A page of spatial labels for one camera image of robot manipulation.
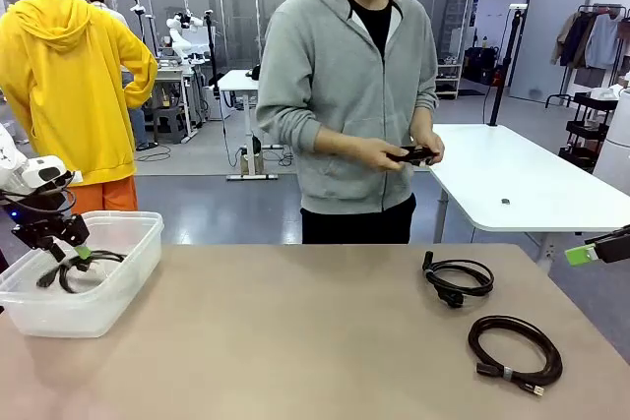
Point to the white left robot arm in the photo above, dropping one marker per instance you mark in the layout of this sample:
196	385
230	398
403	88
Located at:
10	164

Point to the black bags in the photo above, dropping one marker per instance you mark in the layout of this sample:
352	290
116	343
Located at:
475	63

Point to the person's left forearm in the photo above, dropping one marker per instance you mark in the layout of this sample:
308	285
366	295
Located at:
423	120

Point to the black utility cart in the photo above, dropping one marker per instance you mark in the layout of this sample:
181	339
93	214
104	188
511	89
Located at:
585	130

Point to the grey background workbench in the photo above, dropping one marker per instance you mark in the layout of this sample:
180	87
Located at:
170	75

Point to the grey step stool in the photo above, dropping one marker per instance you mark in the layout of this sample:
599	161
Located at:
170	127

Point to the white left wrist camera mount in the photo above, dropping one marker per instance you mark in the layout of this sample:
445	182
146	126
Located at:
74	177

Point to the white partition board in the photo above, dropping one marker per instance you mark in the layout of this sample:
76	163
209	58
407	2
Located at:
551	21

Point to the orange shorts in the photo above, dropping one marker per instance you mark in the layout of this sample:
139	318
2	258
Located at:
108	194

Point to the person's left hand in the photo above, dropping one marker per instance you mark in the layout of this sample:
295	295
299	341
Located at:
433	147

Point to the person in grey hoodie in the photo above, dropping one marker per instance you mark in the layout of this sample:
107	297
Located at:
344	71

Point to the white table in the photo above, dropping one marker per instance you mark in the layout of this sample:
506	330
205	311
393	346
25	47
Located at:
517	169

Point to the beige hanging jacket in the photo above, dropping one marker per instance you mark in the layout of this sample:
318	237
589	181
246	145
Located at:
563	41

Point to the wooden shoe rack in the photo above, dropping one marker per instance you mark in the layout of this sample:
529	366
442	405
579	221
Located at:
450	83

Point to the dark navy hanging jacket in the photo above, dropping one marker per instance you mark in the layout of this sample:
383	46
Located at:
578	41

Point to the white box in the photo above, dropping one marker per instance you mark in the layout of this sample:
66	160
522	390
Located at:
605	94

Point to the black pole with white top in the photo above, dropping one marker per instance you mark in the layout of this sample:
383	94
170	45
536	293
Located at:
504	71

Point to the person's right forearm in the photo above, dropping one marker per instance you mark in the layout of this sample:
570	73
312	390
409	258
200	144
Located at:
339	139

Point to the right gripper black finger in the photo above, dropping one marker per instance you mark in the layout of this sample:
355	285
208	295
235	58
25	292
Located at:
581	255
615	234

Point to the clear plastic storage container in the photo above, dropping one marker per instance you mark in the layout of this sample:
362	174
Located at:
123	292

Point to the black camera stand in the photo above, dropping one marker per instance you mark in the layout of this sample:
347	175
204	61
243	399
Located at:
211	46
138	8

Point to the black clothes rack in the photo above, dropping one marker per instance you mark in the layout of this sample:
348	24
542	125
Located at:
603	8

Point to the yellow hoodie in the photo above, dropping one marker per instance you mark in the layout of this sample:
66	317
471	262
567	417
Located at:
74	95

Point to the white background desk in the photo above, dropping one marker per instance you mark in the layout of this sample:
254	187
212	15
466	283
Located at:
236	79

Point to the light blue hanging shirt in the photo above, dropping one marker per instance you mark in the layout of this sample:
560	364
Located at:
603	41

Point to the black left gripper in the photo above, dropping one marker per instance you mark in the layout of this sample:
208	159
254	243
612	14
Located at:
44	228

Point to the white cylindrical appliance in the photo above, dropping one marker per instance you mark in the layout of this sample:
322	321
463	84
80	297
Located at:
617	144

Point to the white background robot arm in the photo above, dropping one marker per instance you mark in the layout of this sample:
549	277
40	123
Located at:
174	34

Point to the person's right hand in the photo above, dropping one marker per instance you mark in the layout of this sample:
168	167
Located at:
381	154

